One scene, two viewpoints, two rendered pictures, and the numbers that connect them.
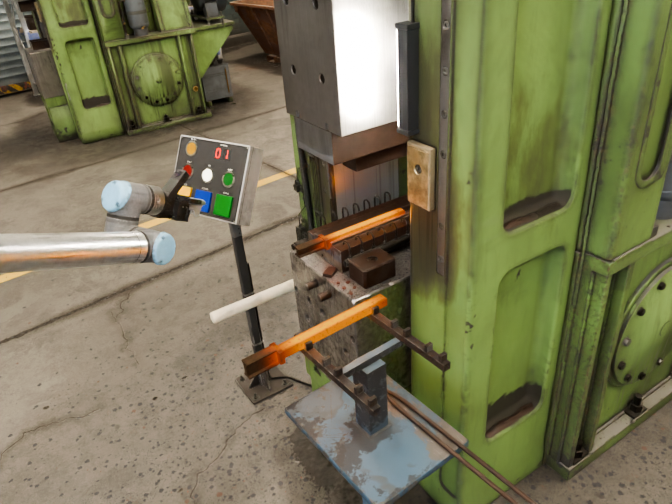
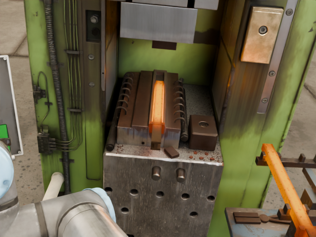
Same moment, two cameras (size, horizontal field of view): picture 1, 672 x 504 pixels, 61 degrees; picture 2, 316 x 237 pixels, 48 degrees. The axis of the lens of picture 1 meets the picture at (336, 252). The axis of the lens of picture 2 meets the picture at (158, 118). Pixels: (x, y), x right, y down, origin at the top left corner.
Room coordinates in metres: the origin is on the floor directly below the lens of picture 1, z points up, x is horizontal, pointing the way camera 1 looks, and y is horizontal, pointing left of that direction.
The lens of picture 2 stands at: (1.09, 0.83, 1.59)
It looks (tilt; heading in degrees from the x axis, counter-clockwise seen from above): 32 degrees down; 299
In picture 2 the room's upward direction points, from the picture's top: 6 degrees clockwise
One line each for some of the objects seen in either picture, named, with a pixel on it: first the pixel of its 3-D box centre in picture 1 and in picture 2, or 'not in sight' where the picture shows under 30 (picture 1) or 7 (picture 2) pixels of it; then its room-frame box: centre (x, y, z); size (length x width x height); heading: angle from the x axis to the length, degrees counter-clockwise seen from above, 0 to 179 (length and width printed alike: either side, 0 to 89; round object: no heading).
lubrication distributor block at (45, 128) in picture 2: (303, 236); (46, 143); (1.95, 0.12, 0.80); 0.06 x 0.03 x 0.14; 31
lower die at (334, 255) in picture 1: (377, 227); (151, 103); (1.67, -0.14, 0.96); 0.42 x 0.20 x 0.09; 121
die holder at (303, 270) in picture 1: (391, 299); (160, 159); (1.63, -0.18, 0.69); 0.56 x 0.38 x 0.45; 121
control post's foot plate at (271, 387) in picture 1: (262, 375); not in sight; (2.01, 0.39, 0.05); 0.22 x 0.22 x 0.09; 31
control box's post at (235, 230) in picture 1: (246, 288); not in sight; (2.00, 0.39, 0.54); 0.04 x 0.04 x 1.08; 31
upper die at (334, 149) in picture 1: (372, 123); (160, 3); (1.67, -0.14, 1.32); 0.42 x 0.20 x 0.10; 121
